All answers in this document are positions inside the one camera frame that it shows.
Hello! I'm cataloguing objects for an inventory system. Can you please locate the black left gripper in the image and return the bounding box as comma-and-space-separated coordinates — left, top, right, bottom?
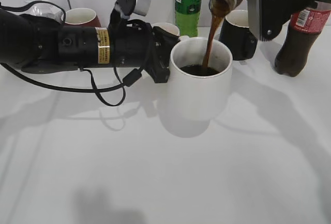
108, 19, 189, 83

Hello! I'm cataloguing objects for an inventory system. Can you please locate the black mug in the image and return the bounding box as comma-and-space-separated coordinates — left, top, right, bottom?
219, 10, 258, 61

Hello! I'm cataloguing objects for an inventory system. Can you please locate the white ceramic mug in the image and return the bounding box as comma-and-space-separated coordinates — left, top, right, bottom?
166, 36, 233, 122

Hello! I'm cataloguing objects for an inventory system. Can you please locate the clear water bottle green label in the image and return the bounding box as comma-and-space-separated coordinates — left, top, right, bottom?
24, 0, 63, 22

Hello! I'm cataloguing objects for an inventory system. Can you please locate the dark red mug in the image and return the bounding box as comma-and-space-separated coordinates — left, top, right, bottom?
65, 8, 101, 27

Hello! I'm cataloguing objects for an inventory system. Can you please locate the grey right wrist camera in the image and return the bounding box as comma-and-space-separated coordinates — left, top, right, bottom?
247, 0, 268, 41

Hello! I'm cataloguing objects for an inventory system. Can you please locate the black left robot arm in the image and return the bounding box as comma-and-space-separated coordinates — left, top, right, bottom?
1, 7, 180, 86

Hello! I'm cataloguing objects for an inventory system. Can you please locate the yellow paper cup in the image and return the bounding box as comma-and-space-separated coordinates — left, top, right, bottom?
152, 22, 180, 36

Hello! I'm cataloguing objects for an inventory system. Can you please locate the cola bottle red label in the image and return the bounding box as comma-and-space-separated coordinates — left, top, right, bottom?
275, 1, 330, 77

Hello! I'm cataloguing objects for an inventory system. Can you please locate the green soda bottle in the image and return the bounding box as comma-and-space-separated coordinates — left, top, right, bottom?
175, 0, 202, 37

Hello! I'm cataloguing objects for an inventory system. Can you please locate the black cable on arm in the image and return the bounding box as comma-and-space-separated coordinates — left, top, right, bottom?
0, 1, 153, 107

